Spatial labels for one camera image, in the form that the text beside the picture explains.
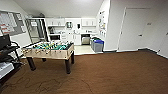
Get black monitor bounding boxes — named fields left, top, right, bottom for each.
left=0, top=33, right=13, bottom=51

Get white storage bin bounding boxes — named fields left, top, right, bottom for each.
left=0, top=61, right=16, bottom=79

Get white door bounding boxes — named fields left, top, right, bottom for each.
left=118, top=7, right=148, bottom=52

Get wall shelf with items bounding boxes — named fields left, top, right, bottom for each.
left=98, top=9, right=107, bottom=38

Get black microwave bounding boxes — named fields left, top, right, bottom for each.
left=49, top=33, right=62, bottom=42

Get grey bulletin board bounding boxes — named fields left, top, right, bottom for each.
left=0, top=9, right=28, bottom=37

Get white lower cabinet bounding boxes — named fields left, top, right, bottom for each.
left=61, top=32, right=83, bottom=46

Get foosball table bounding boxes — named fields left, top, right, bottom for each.
left=21, top=40, right=76, bottom=75

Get black wheeled cart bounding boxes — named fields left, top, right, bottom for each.
left=0, top=33, right=23, bottom=81

